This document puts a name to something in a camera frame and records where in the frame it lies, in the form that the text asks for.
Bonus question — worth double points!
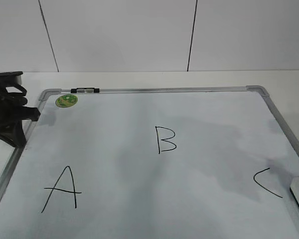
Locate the white aluminium-framed whiteboard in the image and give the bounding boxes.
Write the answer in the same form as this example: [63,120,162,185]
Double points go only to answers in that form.
[0,86,299,239]

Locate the round green magnet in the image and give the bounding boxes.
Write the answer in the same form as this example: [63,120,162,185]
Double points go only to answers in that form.
[55,94,78,108]

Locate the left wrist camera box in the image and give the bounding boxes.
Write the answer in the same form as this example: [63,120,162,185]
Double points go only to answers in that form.
[0,71,23,87]

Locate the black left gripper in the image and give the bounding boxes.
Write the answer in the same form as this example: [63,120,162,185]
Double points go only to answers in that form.
[0,83,39,147]

